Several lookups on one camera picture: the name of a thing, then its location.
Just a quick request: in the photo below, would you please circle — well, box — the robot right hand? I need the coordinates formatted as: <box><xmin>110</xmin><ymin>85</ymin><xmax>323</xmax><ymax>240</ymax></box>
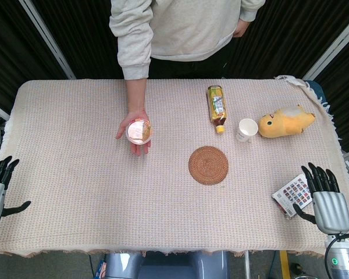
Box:
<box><xmin>293</xmin><ymin>162</ymin><xmax>349</xmax><ymax>235</ymax></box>

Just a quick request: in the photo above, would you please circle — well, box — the person left hand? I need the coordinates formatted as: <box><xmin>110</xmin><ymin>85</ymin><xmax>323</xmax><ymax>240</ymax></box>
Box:
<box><xmin>232</xmin><ymin>19</ymin><xmax>251</xmax><ymax>38</ymax></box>

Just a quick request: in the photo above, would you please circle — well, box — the person right hand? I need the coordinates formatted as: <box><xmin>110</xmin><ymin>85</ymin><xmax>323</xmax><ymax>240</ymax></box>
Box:
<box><xmin>115</xmin><ymin>108</ymin><xmax>154</xmax><ymax>157</ymax></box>

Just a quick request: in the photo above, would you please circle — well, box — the clear plastic fruit cup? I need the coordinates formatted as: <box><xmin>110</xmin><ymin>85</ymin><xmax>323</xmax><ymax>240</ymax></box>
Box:
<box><xmin>125</xmin><ymin>117</ymin><xmax>154</xmax><ymax>145</ymax></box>

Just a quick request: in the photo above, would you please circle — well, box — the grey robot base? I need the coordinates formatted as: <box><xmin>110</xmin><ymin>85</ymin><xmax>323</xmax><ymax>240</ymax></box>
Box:
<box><xmin>104</xmin><ymin>250</ymin><xmax>231</xmax><ymax>279</ymax></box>

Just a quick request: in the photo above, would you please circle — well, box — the person right forearm grey sleeve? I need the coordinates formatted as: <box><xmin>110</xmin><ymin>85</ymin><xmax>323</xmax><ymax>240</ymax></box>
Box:
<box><xmin>109</xmin><ymin>0</ymin><xmax>156</xmax><ymax>115</ymax></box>

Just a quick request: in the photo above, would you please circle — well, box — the printed card box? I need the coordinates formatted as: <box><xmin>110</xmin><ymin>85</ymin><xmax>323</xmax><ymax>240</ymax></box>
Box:
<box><xmin>271</xmin><ymin>173</ymin><xmax>315</xmax><ymax>220</ymax></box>

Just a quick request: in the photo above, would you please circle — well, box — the person in grey sweatshirt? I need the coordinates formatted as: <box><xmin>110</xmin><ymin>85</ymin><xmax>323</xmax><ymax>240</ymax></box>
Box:
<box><xmin>110</xmin><ymin>0</ymin><xmax>267</xmax><ymax>80</ymax></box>

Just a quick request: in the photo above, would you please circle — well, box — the tea bottle yellow cap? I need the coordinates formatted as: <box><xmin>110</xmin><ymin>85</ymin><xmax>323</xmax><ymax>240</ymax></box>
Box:
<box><xmin>206</xmin><ymin>84</ymin><xmax>229</xmax><ymax>134</ymax></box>

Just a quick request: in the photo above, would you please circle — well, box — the beige waffle tablecloth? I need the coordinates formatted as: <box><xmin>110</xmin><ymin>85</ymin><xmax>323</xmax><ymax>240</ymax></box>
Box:
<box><xmin>0</xmin><ymin>74</ymin><xmax>349</xmax><ymax>259</ymax></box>

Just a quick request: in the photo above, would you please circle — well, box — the round woven rattan coaster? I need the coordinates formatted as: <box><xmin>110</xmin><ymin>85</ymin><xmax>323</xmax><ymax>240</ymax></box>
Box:
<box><xmin>188</xmin><ymin>145</ymin><xmax>230</xmax><ymax>185</ymax></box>

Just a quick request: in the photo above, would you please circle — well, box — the yellow plush toy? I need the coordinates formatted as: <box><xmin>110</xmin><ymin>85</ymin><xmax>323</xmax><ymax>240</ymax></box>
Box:
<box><xmin>257</xmin><ymin>104</ymin><xmax>316</xmax><ymax>139</ymax></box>

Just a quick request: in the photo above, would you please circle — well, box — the white paper cup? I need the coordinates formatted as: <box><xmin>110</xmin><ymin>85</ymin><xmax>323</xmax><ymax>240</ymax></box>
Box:
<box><xmin>236</xmin><ymin>117</ymin><xmax>259</xmax><ymax>144</ymax></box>

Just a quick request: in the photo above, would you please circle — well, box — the blue printed package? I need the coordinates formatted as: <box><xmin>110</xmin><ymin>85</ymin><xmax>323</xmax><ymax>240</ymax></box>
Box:
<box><xmin>95</xmin><ymin>259</ymin><xmax>108</xmax><ymax>279</ymax></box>

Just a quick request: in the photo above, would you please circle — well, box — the yellow post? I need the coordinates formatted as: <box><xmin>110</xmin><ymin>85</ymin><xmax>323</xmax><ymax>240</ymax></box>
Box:
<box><xmin>280</xmin><ymin>250</ymin><xmax>291</xmax><ymax>279</ymax></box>

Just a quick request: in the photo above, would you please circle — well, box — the aluminium frame bar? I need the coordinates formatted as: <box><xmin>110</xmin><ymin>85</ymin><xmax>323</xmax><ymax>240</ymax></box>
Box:
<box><xmin>18</xmin><ymin>0</ymin><xmax>77</xmax><ymax>80</ymax></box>
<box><xmin>301</xmin><ymin>12</ymin><xmax>349</xmax><ymax>81</ymax></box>

